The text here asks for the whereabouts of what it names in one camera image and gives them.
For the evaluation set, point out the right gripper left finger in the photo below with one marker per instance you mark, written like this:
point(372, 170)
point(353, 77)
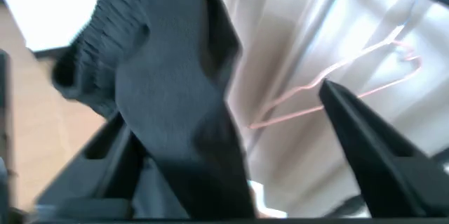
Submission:
point(87, 182)

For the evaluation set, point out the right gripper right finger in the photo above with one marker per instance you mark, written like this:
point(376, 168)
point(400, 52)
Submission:
point(393, 182)

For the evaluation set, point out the pink clothes hanger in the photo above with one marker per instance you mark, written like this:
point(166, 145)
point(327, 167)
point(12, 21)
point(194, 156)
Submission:
point(287, 117)

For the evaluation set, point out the black shorts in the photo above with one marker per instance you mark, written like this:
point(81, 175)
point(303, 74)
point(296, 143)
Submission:
point(175, 94)

